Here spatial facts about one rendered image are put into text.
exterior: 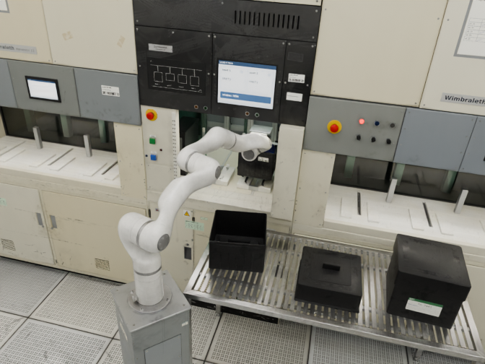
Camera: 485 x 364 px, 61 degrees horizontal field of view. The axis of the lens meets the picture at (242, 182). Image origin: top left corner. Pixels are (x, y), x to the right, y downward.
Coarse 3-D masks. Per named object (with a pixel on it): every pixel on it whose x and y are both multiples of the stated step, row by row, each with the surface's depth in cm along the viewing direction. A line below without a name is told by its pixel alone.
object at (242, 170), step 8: (256, 128) 242; (264, 128) 242; (272, 128) 243; (240, 152) 240; (264, 152) 236; (240, 160) 243; (256, 160) 240; (264, 160) 239; (272, 160) 238; (240, 168) 245; (248, 168) 244; (256, 168) 243; (264, 168) 241; (272, 168) 240; (248, 176) 246; (256, 176) 245; (264, 176) 244
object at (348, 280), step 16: (304, 256) 200; (320, 256) 201; (336, 256) 201; (352, 256) 202; (304, 272) 190; (320, 272) 191; (336, 272) 191; (352, 272) 192; (304, 288) 184; (320, 288) 182; (336, 288) 182; (352, 288) 183; (320, 304) 186; (336, 304) 184; (352, 304) 182
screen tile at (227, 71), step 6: (222, 66) 198; (222, 72) 199; (228, 72) 199; (234, 72) 198; (240, 78) 198; (222, 84) 202; (228, 84) 201; (234, 84) 201; (240, 84) 200; (240, 90) 201
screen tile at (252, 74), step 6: (252, 72) 196; (258, 72) 195; (264, 72) 194; (270, 72) 194; (252, 78) 197; (258, 78) 196; (264, 78) 196; (270, 78) 195; (252, 84) 199; (258, 84) 198; (270, 84) 197; (252, 90) 200; (258, 90) 199; (264, 90) 199; (270, 90) 198
